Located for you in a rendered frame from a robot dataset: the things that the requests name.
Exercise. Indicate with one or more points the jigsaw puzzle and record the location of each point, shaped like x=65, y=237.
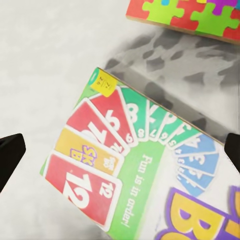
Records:
x=215, y=19

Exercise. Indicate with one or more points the desk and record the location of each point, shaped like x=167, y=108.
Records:
x=49, y=50

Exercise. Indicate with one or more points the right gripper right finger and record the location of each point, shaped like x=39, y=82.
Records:
x=232, y=149

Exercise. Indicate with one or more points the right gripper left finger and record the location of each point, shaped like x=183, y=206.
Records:
x=12, y=149

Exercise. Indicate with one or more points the board game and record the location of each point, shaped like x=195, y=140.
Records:
x=141, y=172

